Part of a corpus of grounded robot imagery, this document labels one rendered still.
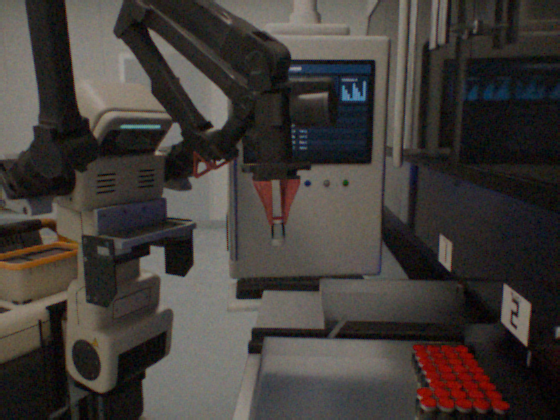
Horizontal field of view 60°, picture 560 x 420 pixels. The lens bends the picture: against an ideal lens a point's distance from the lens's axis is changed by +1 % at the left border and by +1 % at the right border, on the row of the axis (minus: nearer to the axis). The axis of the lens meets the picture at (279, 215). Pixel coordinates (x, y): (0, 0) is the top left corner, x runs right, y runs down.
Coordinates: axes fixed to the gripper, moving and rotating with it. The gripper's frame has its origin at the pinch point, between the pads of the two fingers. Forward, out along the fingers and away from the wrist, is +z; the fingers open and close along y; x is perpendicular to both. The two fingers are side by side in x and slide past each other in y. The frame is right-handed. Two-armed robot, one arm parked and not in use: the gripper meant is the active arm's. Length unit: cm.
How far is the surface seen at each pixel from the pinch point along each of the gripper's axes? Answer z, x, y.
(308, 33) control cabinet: -46, 68, 26
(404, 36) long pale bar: -38, 38, 41
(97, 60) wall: -136, 567, -100
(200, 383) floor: 102, 162, -10
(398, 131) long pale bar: -15, 39, 40
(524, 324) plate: 14.0, -19.4, 29.7
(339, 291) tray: 23.4, 34.8, 22.0
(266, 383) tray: 25.5, -3.2, -3.5
